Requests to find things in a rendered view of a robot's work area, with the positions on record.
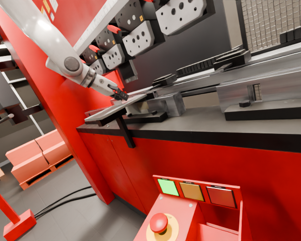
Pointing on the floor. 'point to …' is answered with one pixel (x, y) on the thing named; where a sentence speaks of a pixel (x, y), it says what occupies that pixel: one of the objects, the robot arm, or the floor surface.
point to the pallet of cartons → (38, 158)
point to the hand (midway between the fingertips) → (121, 97)
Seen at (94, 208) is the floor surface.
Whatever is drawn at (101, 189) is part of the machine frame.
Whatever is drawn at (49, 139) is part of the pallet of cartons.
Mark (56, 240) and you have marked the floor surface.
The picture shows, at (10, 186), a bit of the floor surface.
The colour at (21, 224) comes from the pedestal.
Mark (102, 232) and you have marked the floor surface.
